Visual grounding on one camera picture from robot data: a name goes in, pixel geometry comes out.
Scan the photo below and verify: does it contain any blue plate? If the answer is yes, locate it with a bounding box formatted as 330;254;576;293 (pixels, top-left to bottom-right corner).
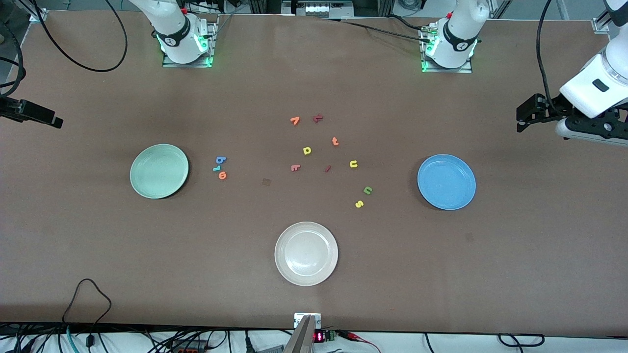
417;154;477;211

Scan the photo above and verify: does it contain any pale green plate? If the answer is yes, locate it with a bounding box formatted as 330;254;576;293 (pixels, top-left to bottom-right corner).
130;143;190;200

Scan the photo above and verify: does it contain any white power strip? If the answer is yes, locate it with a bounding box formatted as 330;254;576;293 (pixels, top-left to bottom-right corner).
282;0;355;19

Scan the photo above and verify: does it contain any beige plate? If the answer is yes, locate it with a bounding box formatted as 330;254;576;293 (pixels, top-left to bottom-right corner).
274;222;339;287

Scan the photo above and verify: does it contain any red clip lead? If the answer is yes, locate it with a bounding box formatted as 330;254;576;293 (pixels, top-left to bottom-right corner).
341;331;381;353

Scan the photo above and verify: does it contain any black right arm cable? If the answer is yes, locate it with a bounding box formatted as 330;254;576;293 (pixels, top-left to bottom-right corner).
29;0;129;73
0;20;26;98

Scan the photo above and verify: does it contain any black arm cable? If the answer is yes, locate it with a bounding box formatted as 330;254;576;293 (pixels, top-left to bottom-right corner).
29;0;129;73
536;0;557;96
0;20;26;98

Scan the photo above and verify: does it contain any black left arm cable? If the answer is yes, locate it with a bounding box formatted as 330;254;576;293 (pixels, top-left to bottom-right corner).
536;0;557;96

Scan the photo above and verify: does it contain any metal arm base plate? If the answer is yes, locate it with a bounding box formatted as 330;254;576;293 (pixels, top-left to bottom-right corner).
420;25;473;74
162;22;219;68

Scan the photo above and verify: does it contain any black table cable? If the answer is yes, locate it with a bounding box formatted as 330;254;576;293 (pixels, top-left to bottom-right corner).
319;18;432;44
388;14;427;31

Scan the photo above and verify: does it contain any thin black cable loop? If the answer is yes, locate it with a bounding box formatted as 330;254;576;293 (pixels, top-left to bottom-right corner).
61;278;112;346

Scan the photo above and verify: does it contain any black coiled cable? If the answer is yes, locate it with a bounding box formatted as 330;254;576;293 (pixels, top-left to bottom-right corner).
498;333;545;348

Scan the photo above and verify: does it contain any silver camera mount bracket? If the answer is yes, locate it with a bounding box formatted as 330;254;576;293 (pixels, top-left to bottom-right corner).
294;313;322;329

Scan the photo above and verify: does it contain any grey camera pole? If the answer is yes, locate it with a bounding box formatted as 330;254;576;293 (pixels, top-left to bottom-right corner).
283;315;316;353

